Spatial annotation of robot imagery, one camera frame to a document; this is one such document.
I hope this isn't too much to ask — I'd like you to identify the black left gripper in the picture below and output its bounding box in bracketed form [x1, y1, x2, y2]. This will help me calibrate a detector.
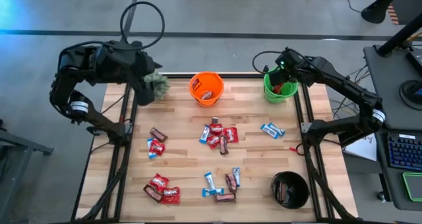
[127, 41, 163, 107]

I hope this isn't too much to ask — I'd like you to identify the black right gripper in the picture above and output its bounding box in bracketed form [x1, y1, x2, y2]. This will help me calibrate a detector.
[268, 48, 306, 88]

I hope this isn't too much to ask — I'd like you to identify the candy pile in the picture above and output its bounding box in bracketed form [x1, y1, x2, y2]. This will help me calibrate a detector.
[276, 181, 289, 204]

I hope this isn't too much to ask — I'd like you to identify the small artificial green plant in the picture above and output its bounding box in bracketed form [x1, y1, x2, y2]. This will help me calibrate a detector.
[144, 70, 171, 101]

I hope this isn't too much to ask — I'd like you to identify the green plastic bucket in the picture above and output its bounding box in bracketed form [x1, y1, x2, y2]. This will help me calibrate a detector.
[262, 67, 299, 105]

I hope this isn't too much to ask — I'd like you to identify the black table clamp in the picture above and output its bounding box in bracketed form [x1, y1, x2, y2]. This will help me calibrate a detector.
[86, 125, 109, 136]

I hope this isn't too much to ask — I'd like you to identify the orange plastic bucket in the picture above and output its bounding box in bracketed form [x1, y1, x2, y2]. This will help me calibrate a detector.
[189, 71, 226, 108]

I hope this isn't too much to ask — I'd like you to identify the black desk support bar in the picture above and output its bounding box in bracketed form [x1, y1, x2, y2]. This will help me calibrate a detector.
[338, 121, 386, 148]

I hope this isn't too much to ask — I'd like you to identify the grey desk top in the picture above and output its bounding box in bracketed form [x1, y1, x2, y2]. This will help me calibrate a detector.
[363, 44, 422, 131]

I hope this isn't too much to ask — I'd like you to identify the white paper sheet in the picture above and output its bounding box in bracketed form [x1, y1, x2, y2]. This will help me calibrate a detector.
[342, 133, 377, 161]

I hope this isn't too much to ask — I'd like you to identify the black plastic bucket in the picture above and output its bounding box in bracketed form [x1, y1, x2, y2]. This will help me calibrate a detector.
[270, 170, 311, 210]

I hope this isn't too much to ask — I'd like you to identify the black slanted pole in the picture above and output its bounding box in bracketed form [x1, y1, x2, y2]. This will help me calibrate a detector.
[375, 13, 422, 57]

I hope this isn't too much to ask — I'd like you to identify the black round stand base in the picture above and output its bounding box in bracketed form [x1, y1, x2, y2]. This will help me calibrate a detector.
[398, 79, 422, 105]

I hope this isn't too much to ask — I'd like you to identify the black orange striped mat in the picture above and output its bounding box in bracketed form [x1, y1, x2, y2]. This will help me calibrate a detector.
[377, 0, 402, 26]

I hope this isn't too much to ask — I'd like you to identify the black backlit keyboard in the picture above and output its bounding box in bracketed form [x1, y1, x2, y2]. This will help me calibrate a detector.
[387, 133, 422, 171]

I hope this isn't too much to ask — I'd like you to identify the grey desk shelf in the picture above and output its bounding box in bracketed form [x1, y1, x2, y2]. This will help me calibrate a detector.
[374, 128, 422, 211]

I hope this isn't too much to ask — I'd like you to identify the black pad with green edge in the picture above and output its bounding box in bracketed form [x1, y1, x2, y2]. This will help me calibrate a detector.
[401, 171, 422, 202]

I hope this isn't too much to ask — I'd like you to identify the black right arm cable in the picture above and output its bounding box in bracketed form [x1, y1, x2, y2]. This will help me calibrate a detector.
[252, 50, 284, 75]

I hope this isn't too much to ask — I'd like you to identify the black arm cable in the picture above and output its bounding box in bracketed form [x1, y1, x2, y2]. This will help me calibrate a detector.
[252, 50, 284, 75]
[119, 1, 166, 52]

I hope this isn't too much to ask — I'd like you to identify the black aluminium rig frame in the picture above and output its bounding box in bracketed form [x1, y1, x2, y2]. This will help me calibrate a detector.
[71, 71, 359, 223]

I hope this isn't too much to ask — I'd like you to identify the black cable bundle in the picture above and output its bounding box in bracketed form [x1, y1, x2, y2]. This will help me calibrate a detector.
[324, 65, 380, 118]

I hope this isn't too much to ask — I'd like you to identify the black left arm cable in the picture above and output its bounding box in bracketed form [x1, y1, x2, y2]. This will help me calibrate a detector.
[119, 1, 166, 52]

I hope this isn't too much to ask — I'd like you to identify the black floor stand post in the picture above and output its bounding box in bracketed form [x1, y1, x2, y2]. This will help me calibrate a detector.
[361, 0, 406, 24]

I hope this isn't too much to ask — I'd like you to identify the grey metal workbench frame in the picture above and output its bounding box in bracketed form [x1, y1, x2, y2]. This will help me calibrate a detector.
[0, 118, 54, 224]

